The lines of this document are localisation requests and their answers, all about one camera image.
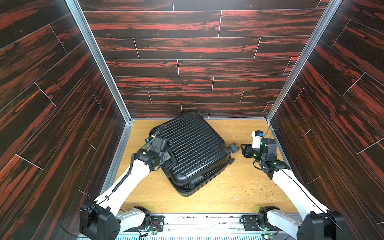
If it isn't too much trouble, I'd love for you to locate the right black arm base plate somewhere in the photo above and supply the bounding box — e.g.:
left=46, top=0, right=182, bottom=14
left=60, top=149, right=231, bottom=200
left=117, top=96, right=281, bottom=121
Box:
left=240, top=215, right=280, bottom=232

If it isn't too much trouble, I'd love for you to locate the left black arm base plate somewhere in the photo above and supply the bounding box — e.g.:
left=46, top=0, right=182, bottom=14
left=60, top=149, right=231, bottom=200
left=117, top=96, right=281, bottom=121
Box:
left=125, top=215, right=165, bottom=233

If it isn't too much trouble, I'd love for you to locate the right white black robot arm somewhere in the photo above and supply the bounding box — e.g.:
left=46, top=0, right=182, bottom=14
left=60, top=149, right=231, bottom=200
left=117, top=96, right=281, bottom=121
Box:
left=241, top=131, right=350, bottom=240

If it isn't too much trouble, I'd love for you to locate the black ribbed hard-shell suitcase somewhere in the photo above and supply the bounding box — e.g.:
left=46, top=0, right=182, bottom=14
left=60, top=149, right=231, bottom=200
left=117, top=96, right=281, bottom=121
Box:
left=150, top=111, right=240, bottom=197

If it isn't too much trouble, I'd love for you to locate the right aluminium corner post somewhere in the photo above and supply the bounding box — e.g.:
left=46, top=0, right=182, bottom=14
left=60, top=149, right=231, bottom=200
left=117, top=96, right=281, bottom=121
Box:
left=267, top=0, right=342, bottom=126

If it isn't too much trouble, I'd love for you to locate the left aluminium corner post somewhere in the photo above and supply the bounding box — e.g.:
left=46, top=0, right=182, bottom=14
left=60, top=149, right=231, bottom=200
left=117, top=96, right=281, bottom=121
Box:
left=65, top=0, right=132, bottom=124

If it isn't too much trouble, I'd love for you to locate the silver aluminium front rail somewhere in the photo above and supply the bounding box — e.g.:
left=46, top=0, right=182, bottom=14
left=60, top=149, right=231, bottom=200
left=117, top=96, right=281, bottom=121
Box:
left=117, top=213, right=293, bottom=240

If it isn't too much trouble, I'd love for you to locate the aluminium corner post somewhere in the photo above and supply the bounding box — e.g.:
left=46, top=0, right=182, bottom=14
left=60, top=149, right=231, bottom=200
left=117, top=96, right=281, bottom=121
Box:
left=65, top=0, right=132, bottom=124
left=267, top=0, right=342, bottom=126

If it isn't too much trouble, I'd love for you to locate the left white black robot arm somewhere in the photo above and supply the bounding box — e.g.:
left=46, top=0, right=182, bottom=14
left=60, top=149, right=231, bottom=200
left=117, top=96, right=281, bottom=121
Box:
left=60, top=135, right=173, bottom=240

